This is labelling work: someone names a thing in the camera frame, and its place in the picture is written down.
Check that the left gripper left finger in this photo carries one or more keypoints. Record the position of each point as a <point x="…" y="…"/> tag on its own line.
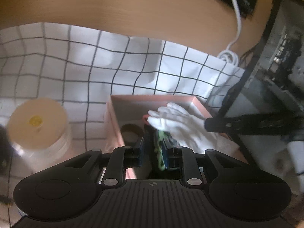
<point x="121" y="159"/>

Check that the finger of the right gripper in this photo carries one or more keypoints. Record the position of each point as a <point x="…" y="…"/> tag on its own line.
<point x="251" y="123"/>

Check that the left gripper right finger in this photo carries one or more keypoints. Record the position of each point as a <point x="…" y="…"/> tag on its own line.
<point x="185" y="160"/>

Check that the green dark fabric item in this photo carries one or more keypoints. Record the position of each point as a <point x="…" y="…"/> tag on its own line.
<point x="160" y="149"/>

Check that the white glove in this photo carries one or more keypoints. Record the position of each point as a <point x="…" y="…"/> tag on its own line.
<point x="184" y="127"/>

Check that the brown tape roll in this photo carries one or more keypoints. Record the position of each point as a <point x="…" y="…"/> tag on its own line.
<point x="131" y="134"/>

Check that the pink cardboard box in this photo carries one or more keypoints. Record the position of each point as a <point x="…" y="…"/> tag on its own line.
<point x="124" y="109"/>

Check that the computer case glass panel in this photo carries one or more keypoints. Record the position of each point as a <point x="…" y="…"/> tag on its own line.
<point x="271" y="90"/>

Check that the floral label clear jar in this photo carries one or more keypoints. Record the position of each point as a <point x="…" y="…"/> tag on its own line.
<point x="40" y="133"/>

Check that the white grid tablecloth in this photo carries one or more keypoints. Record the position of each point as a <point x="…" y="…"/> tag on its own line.
<point x="81" y="68"/>

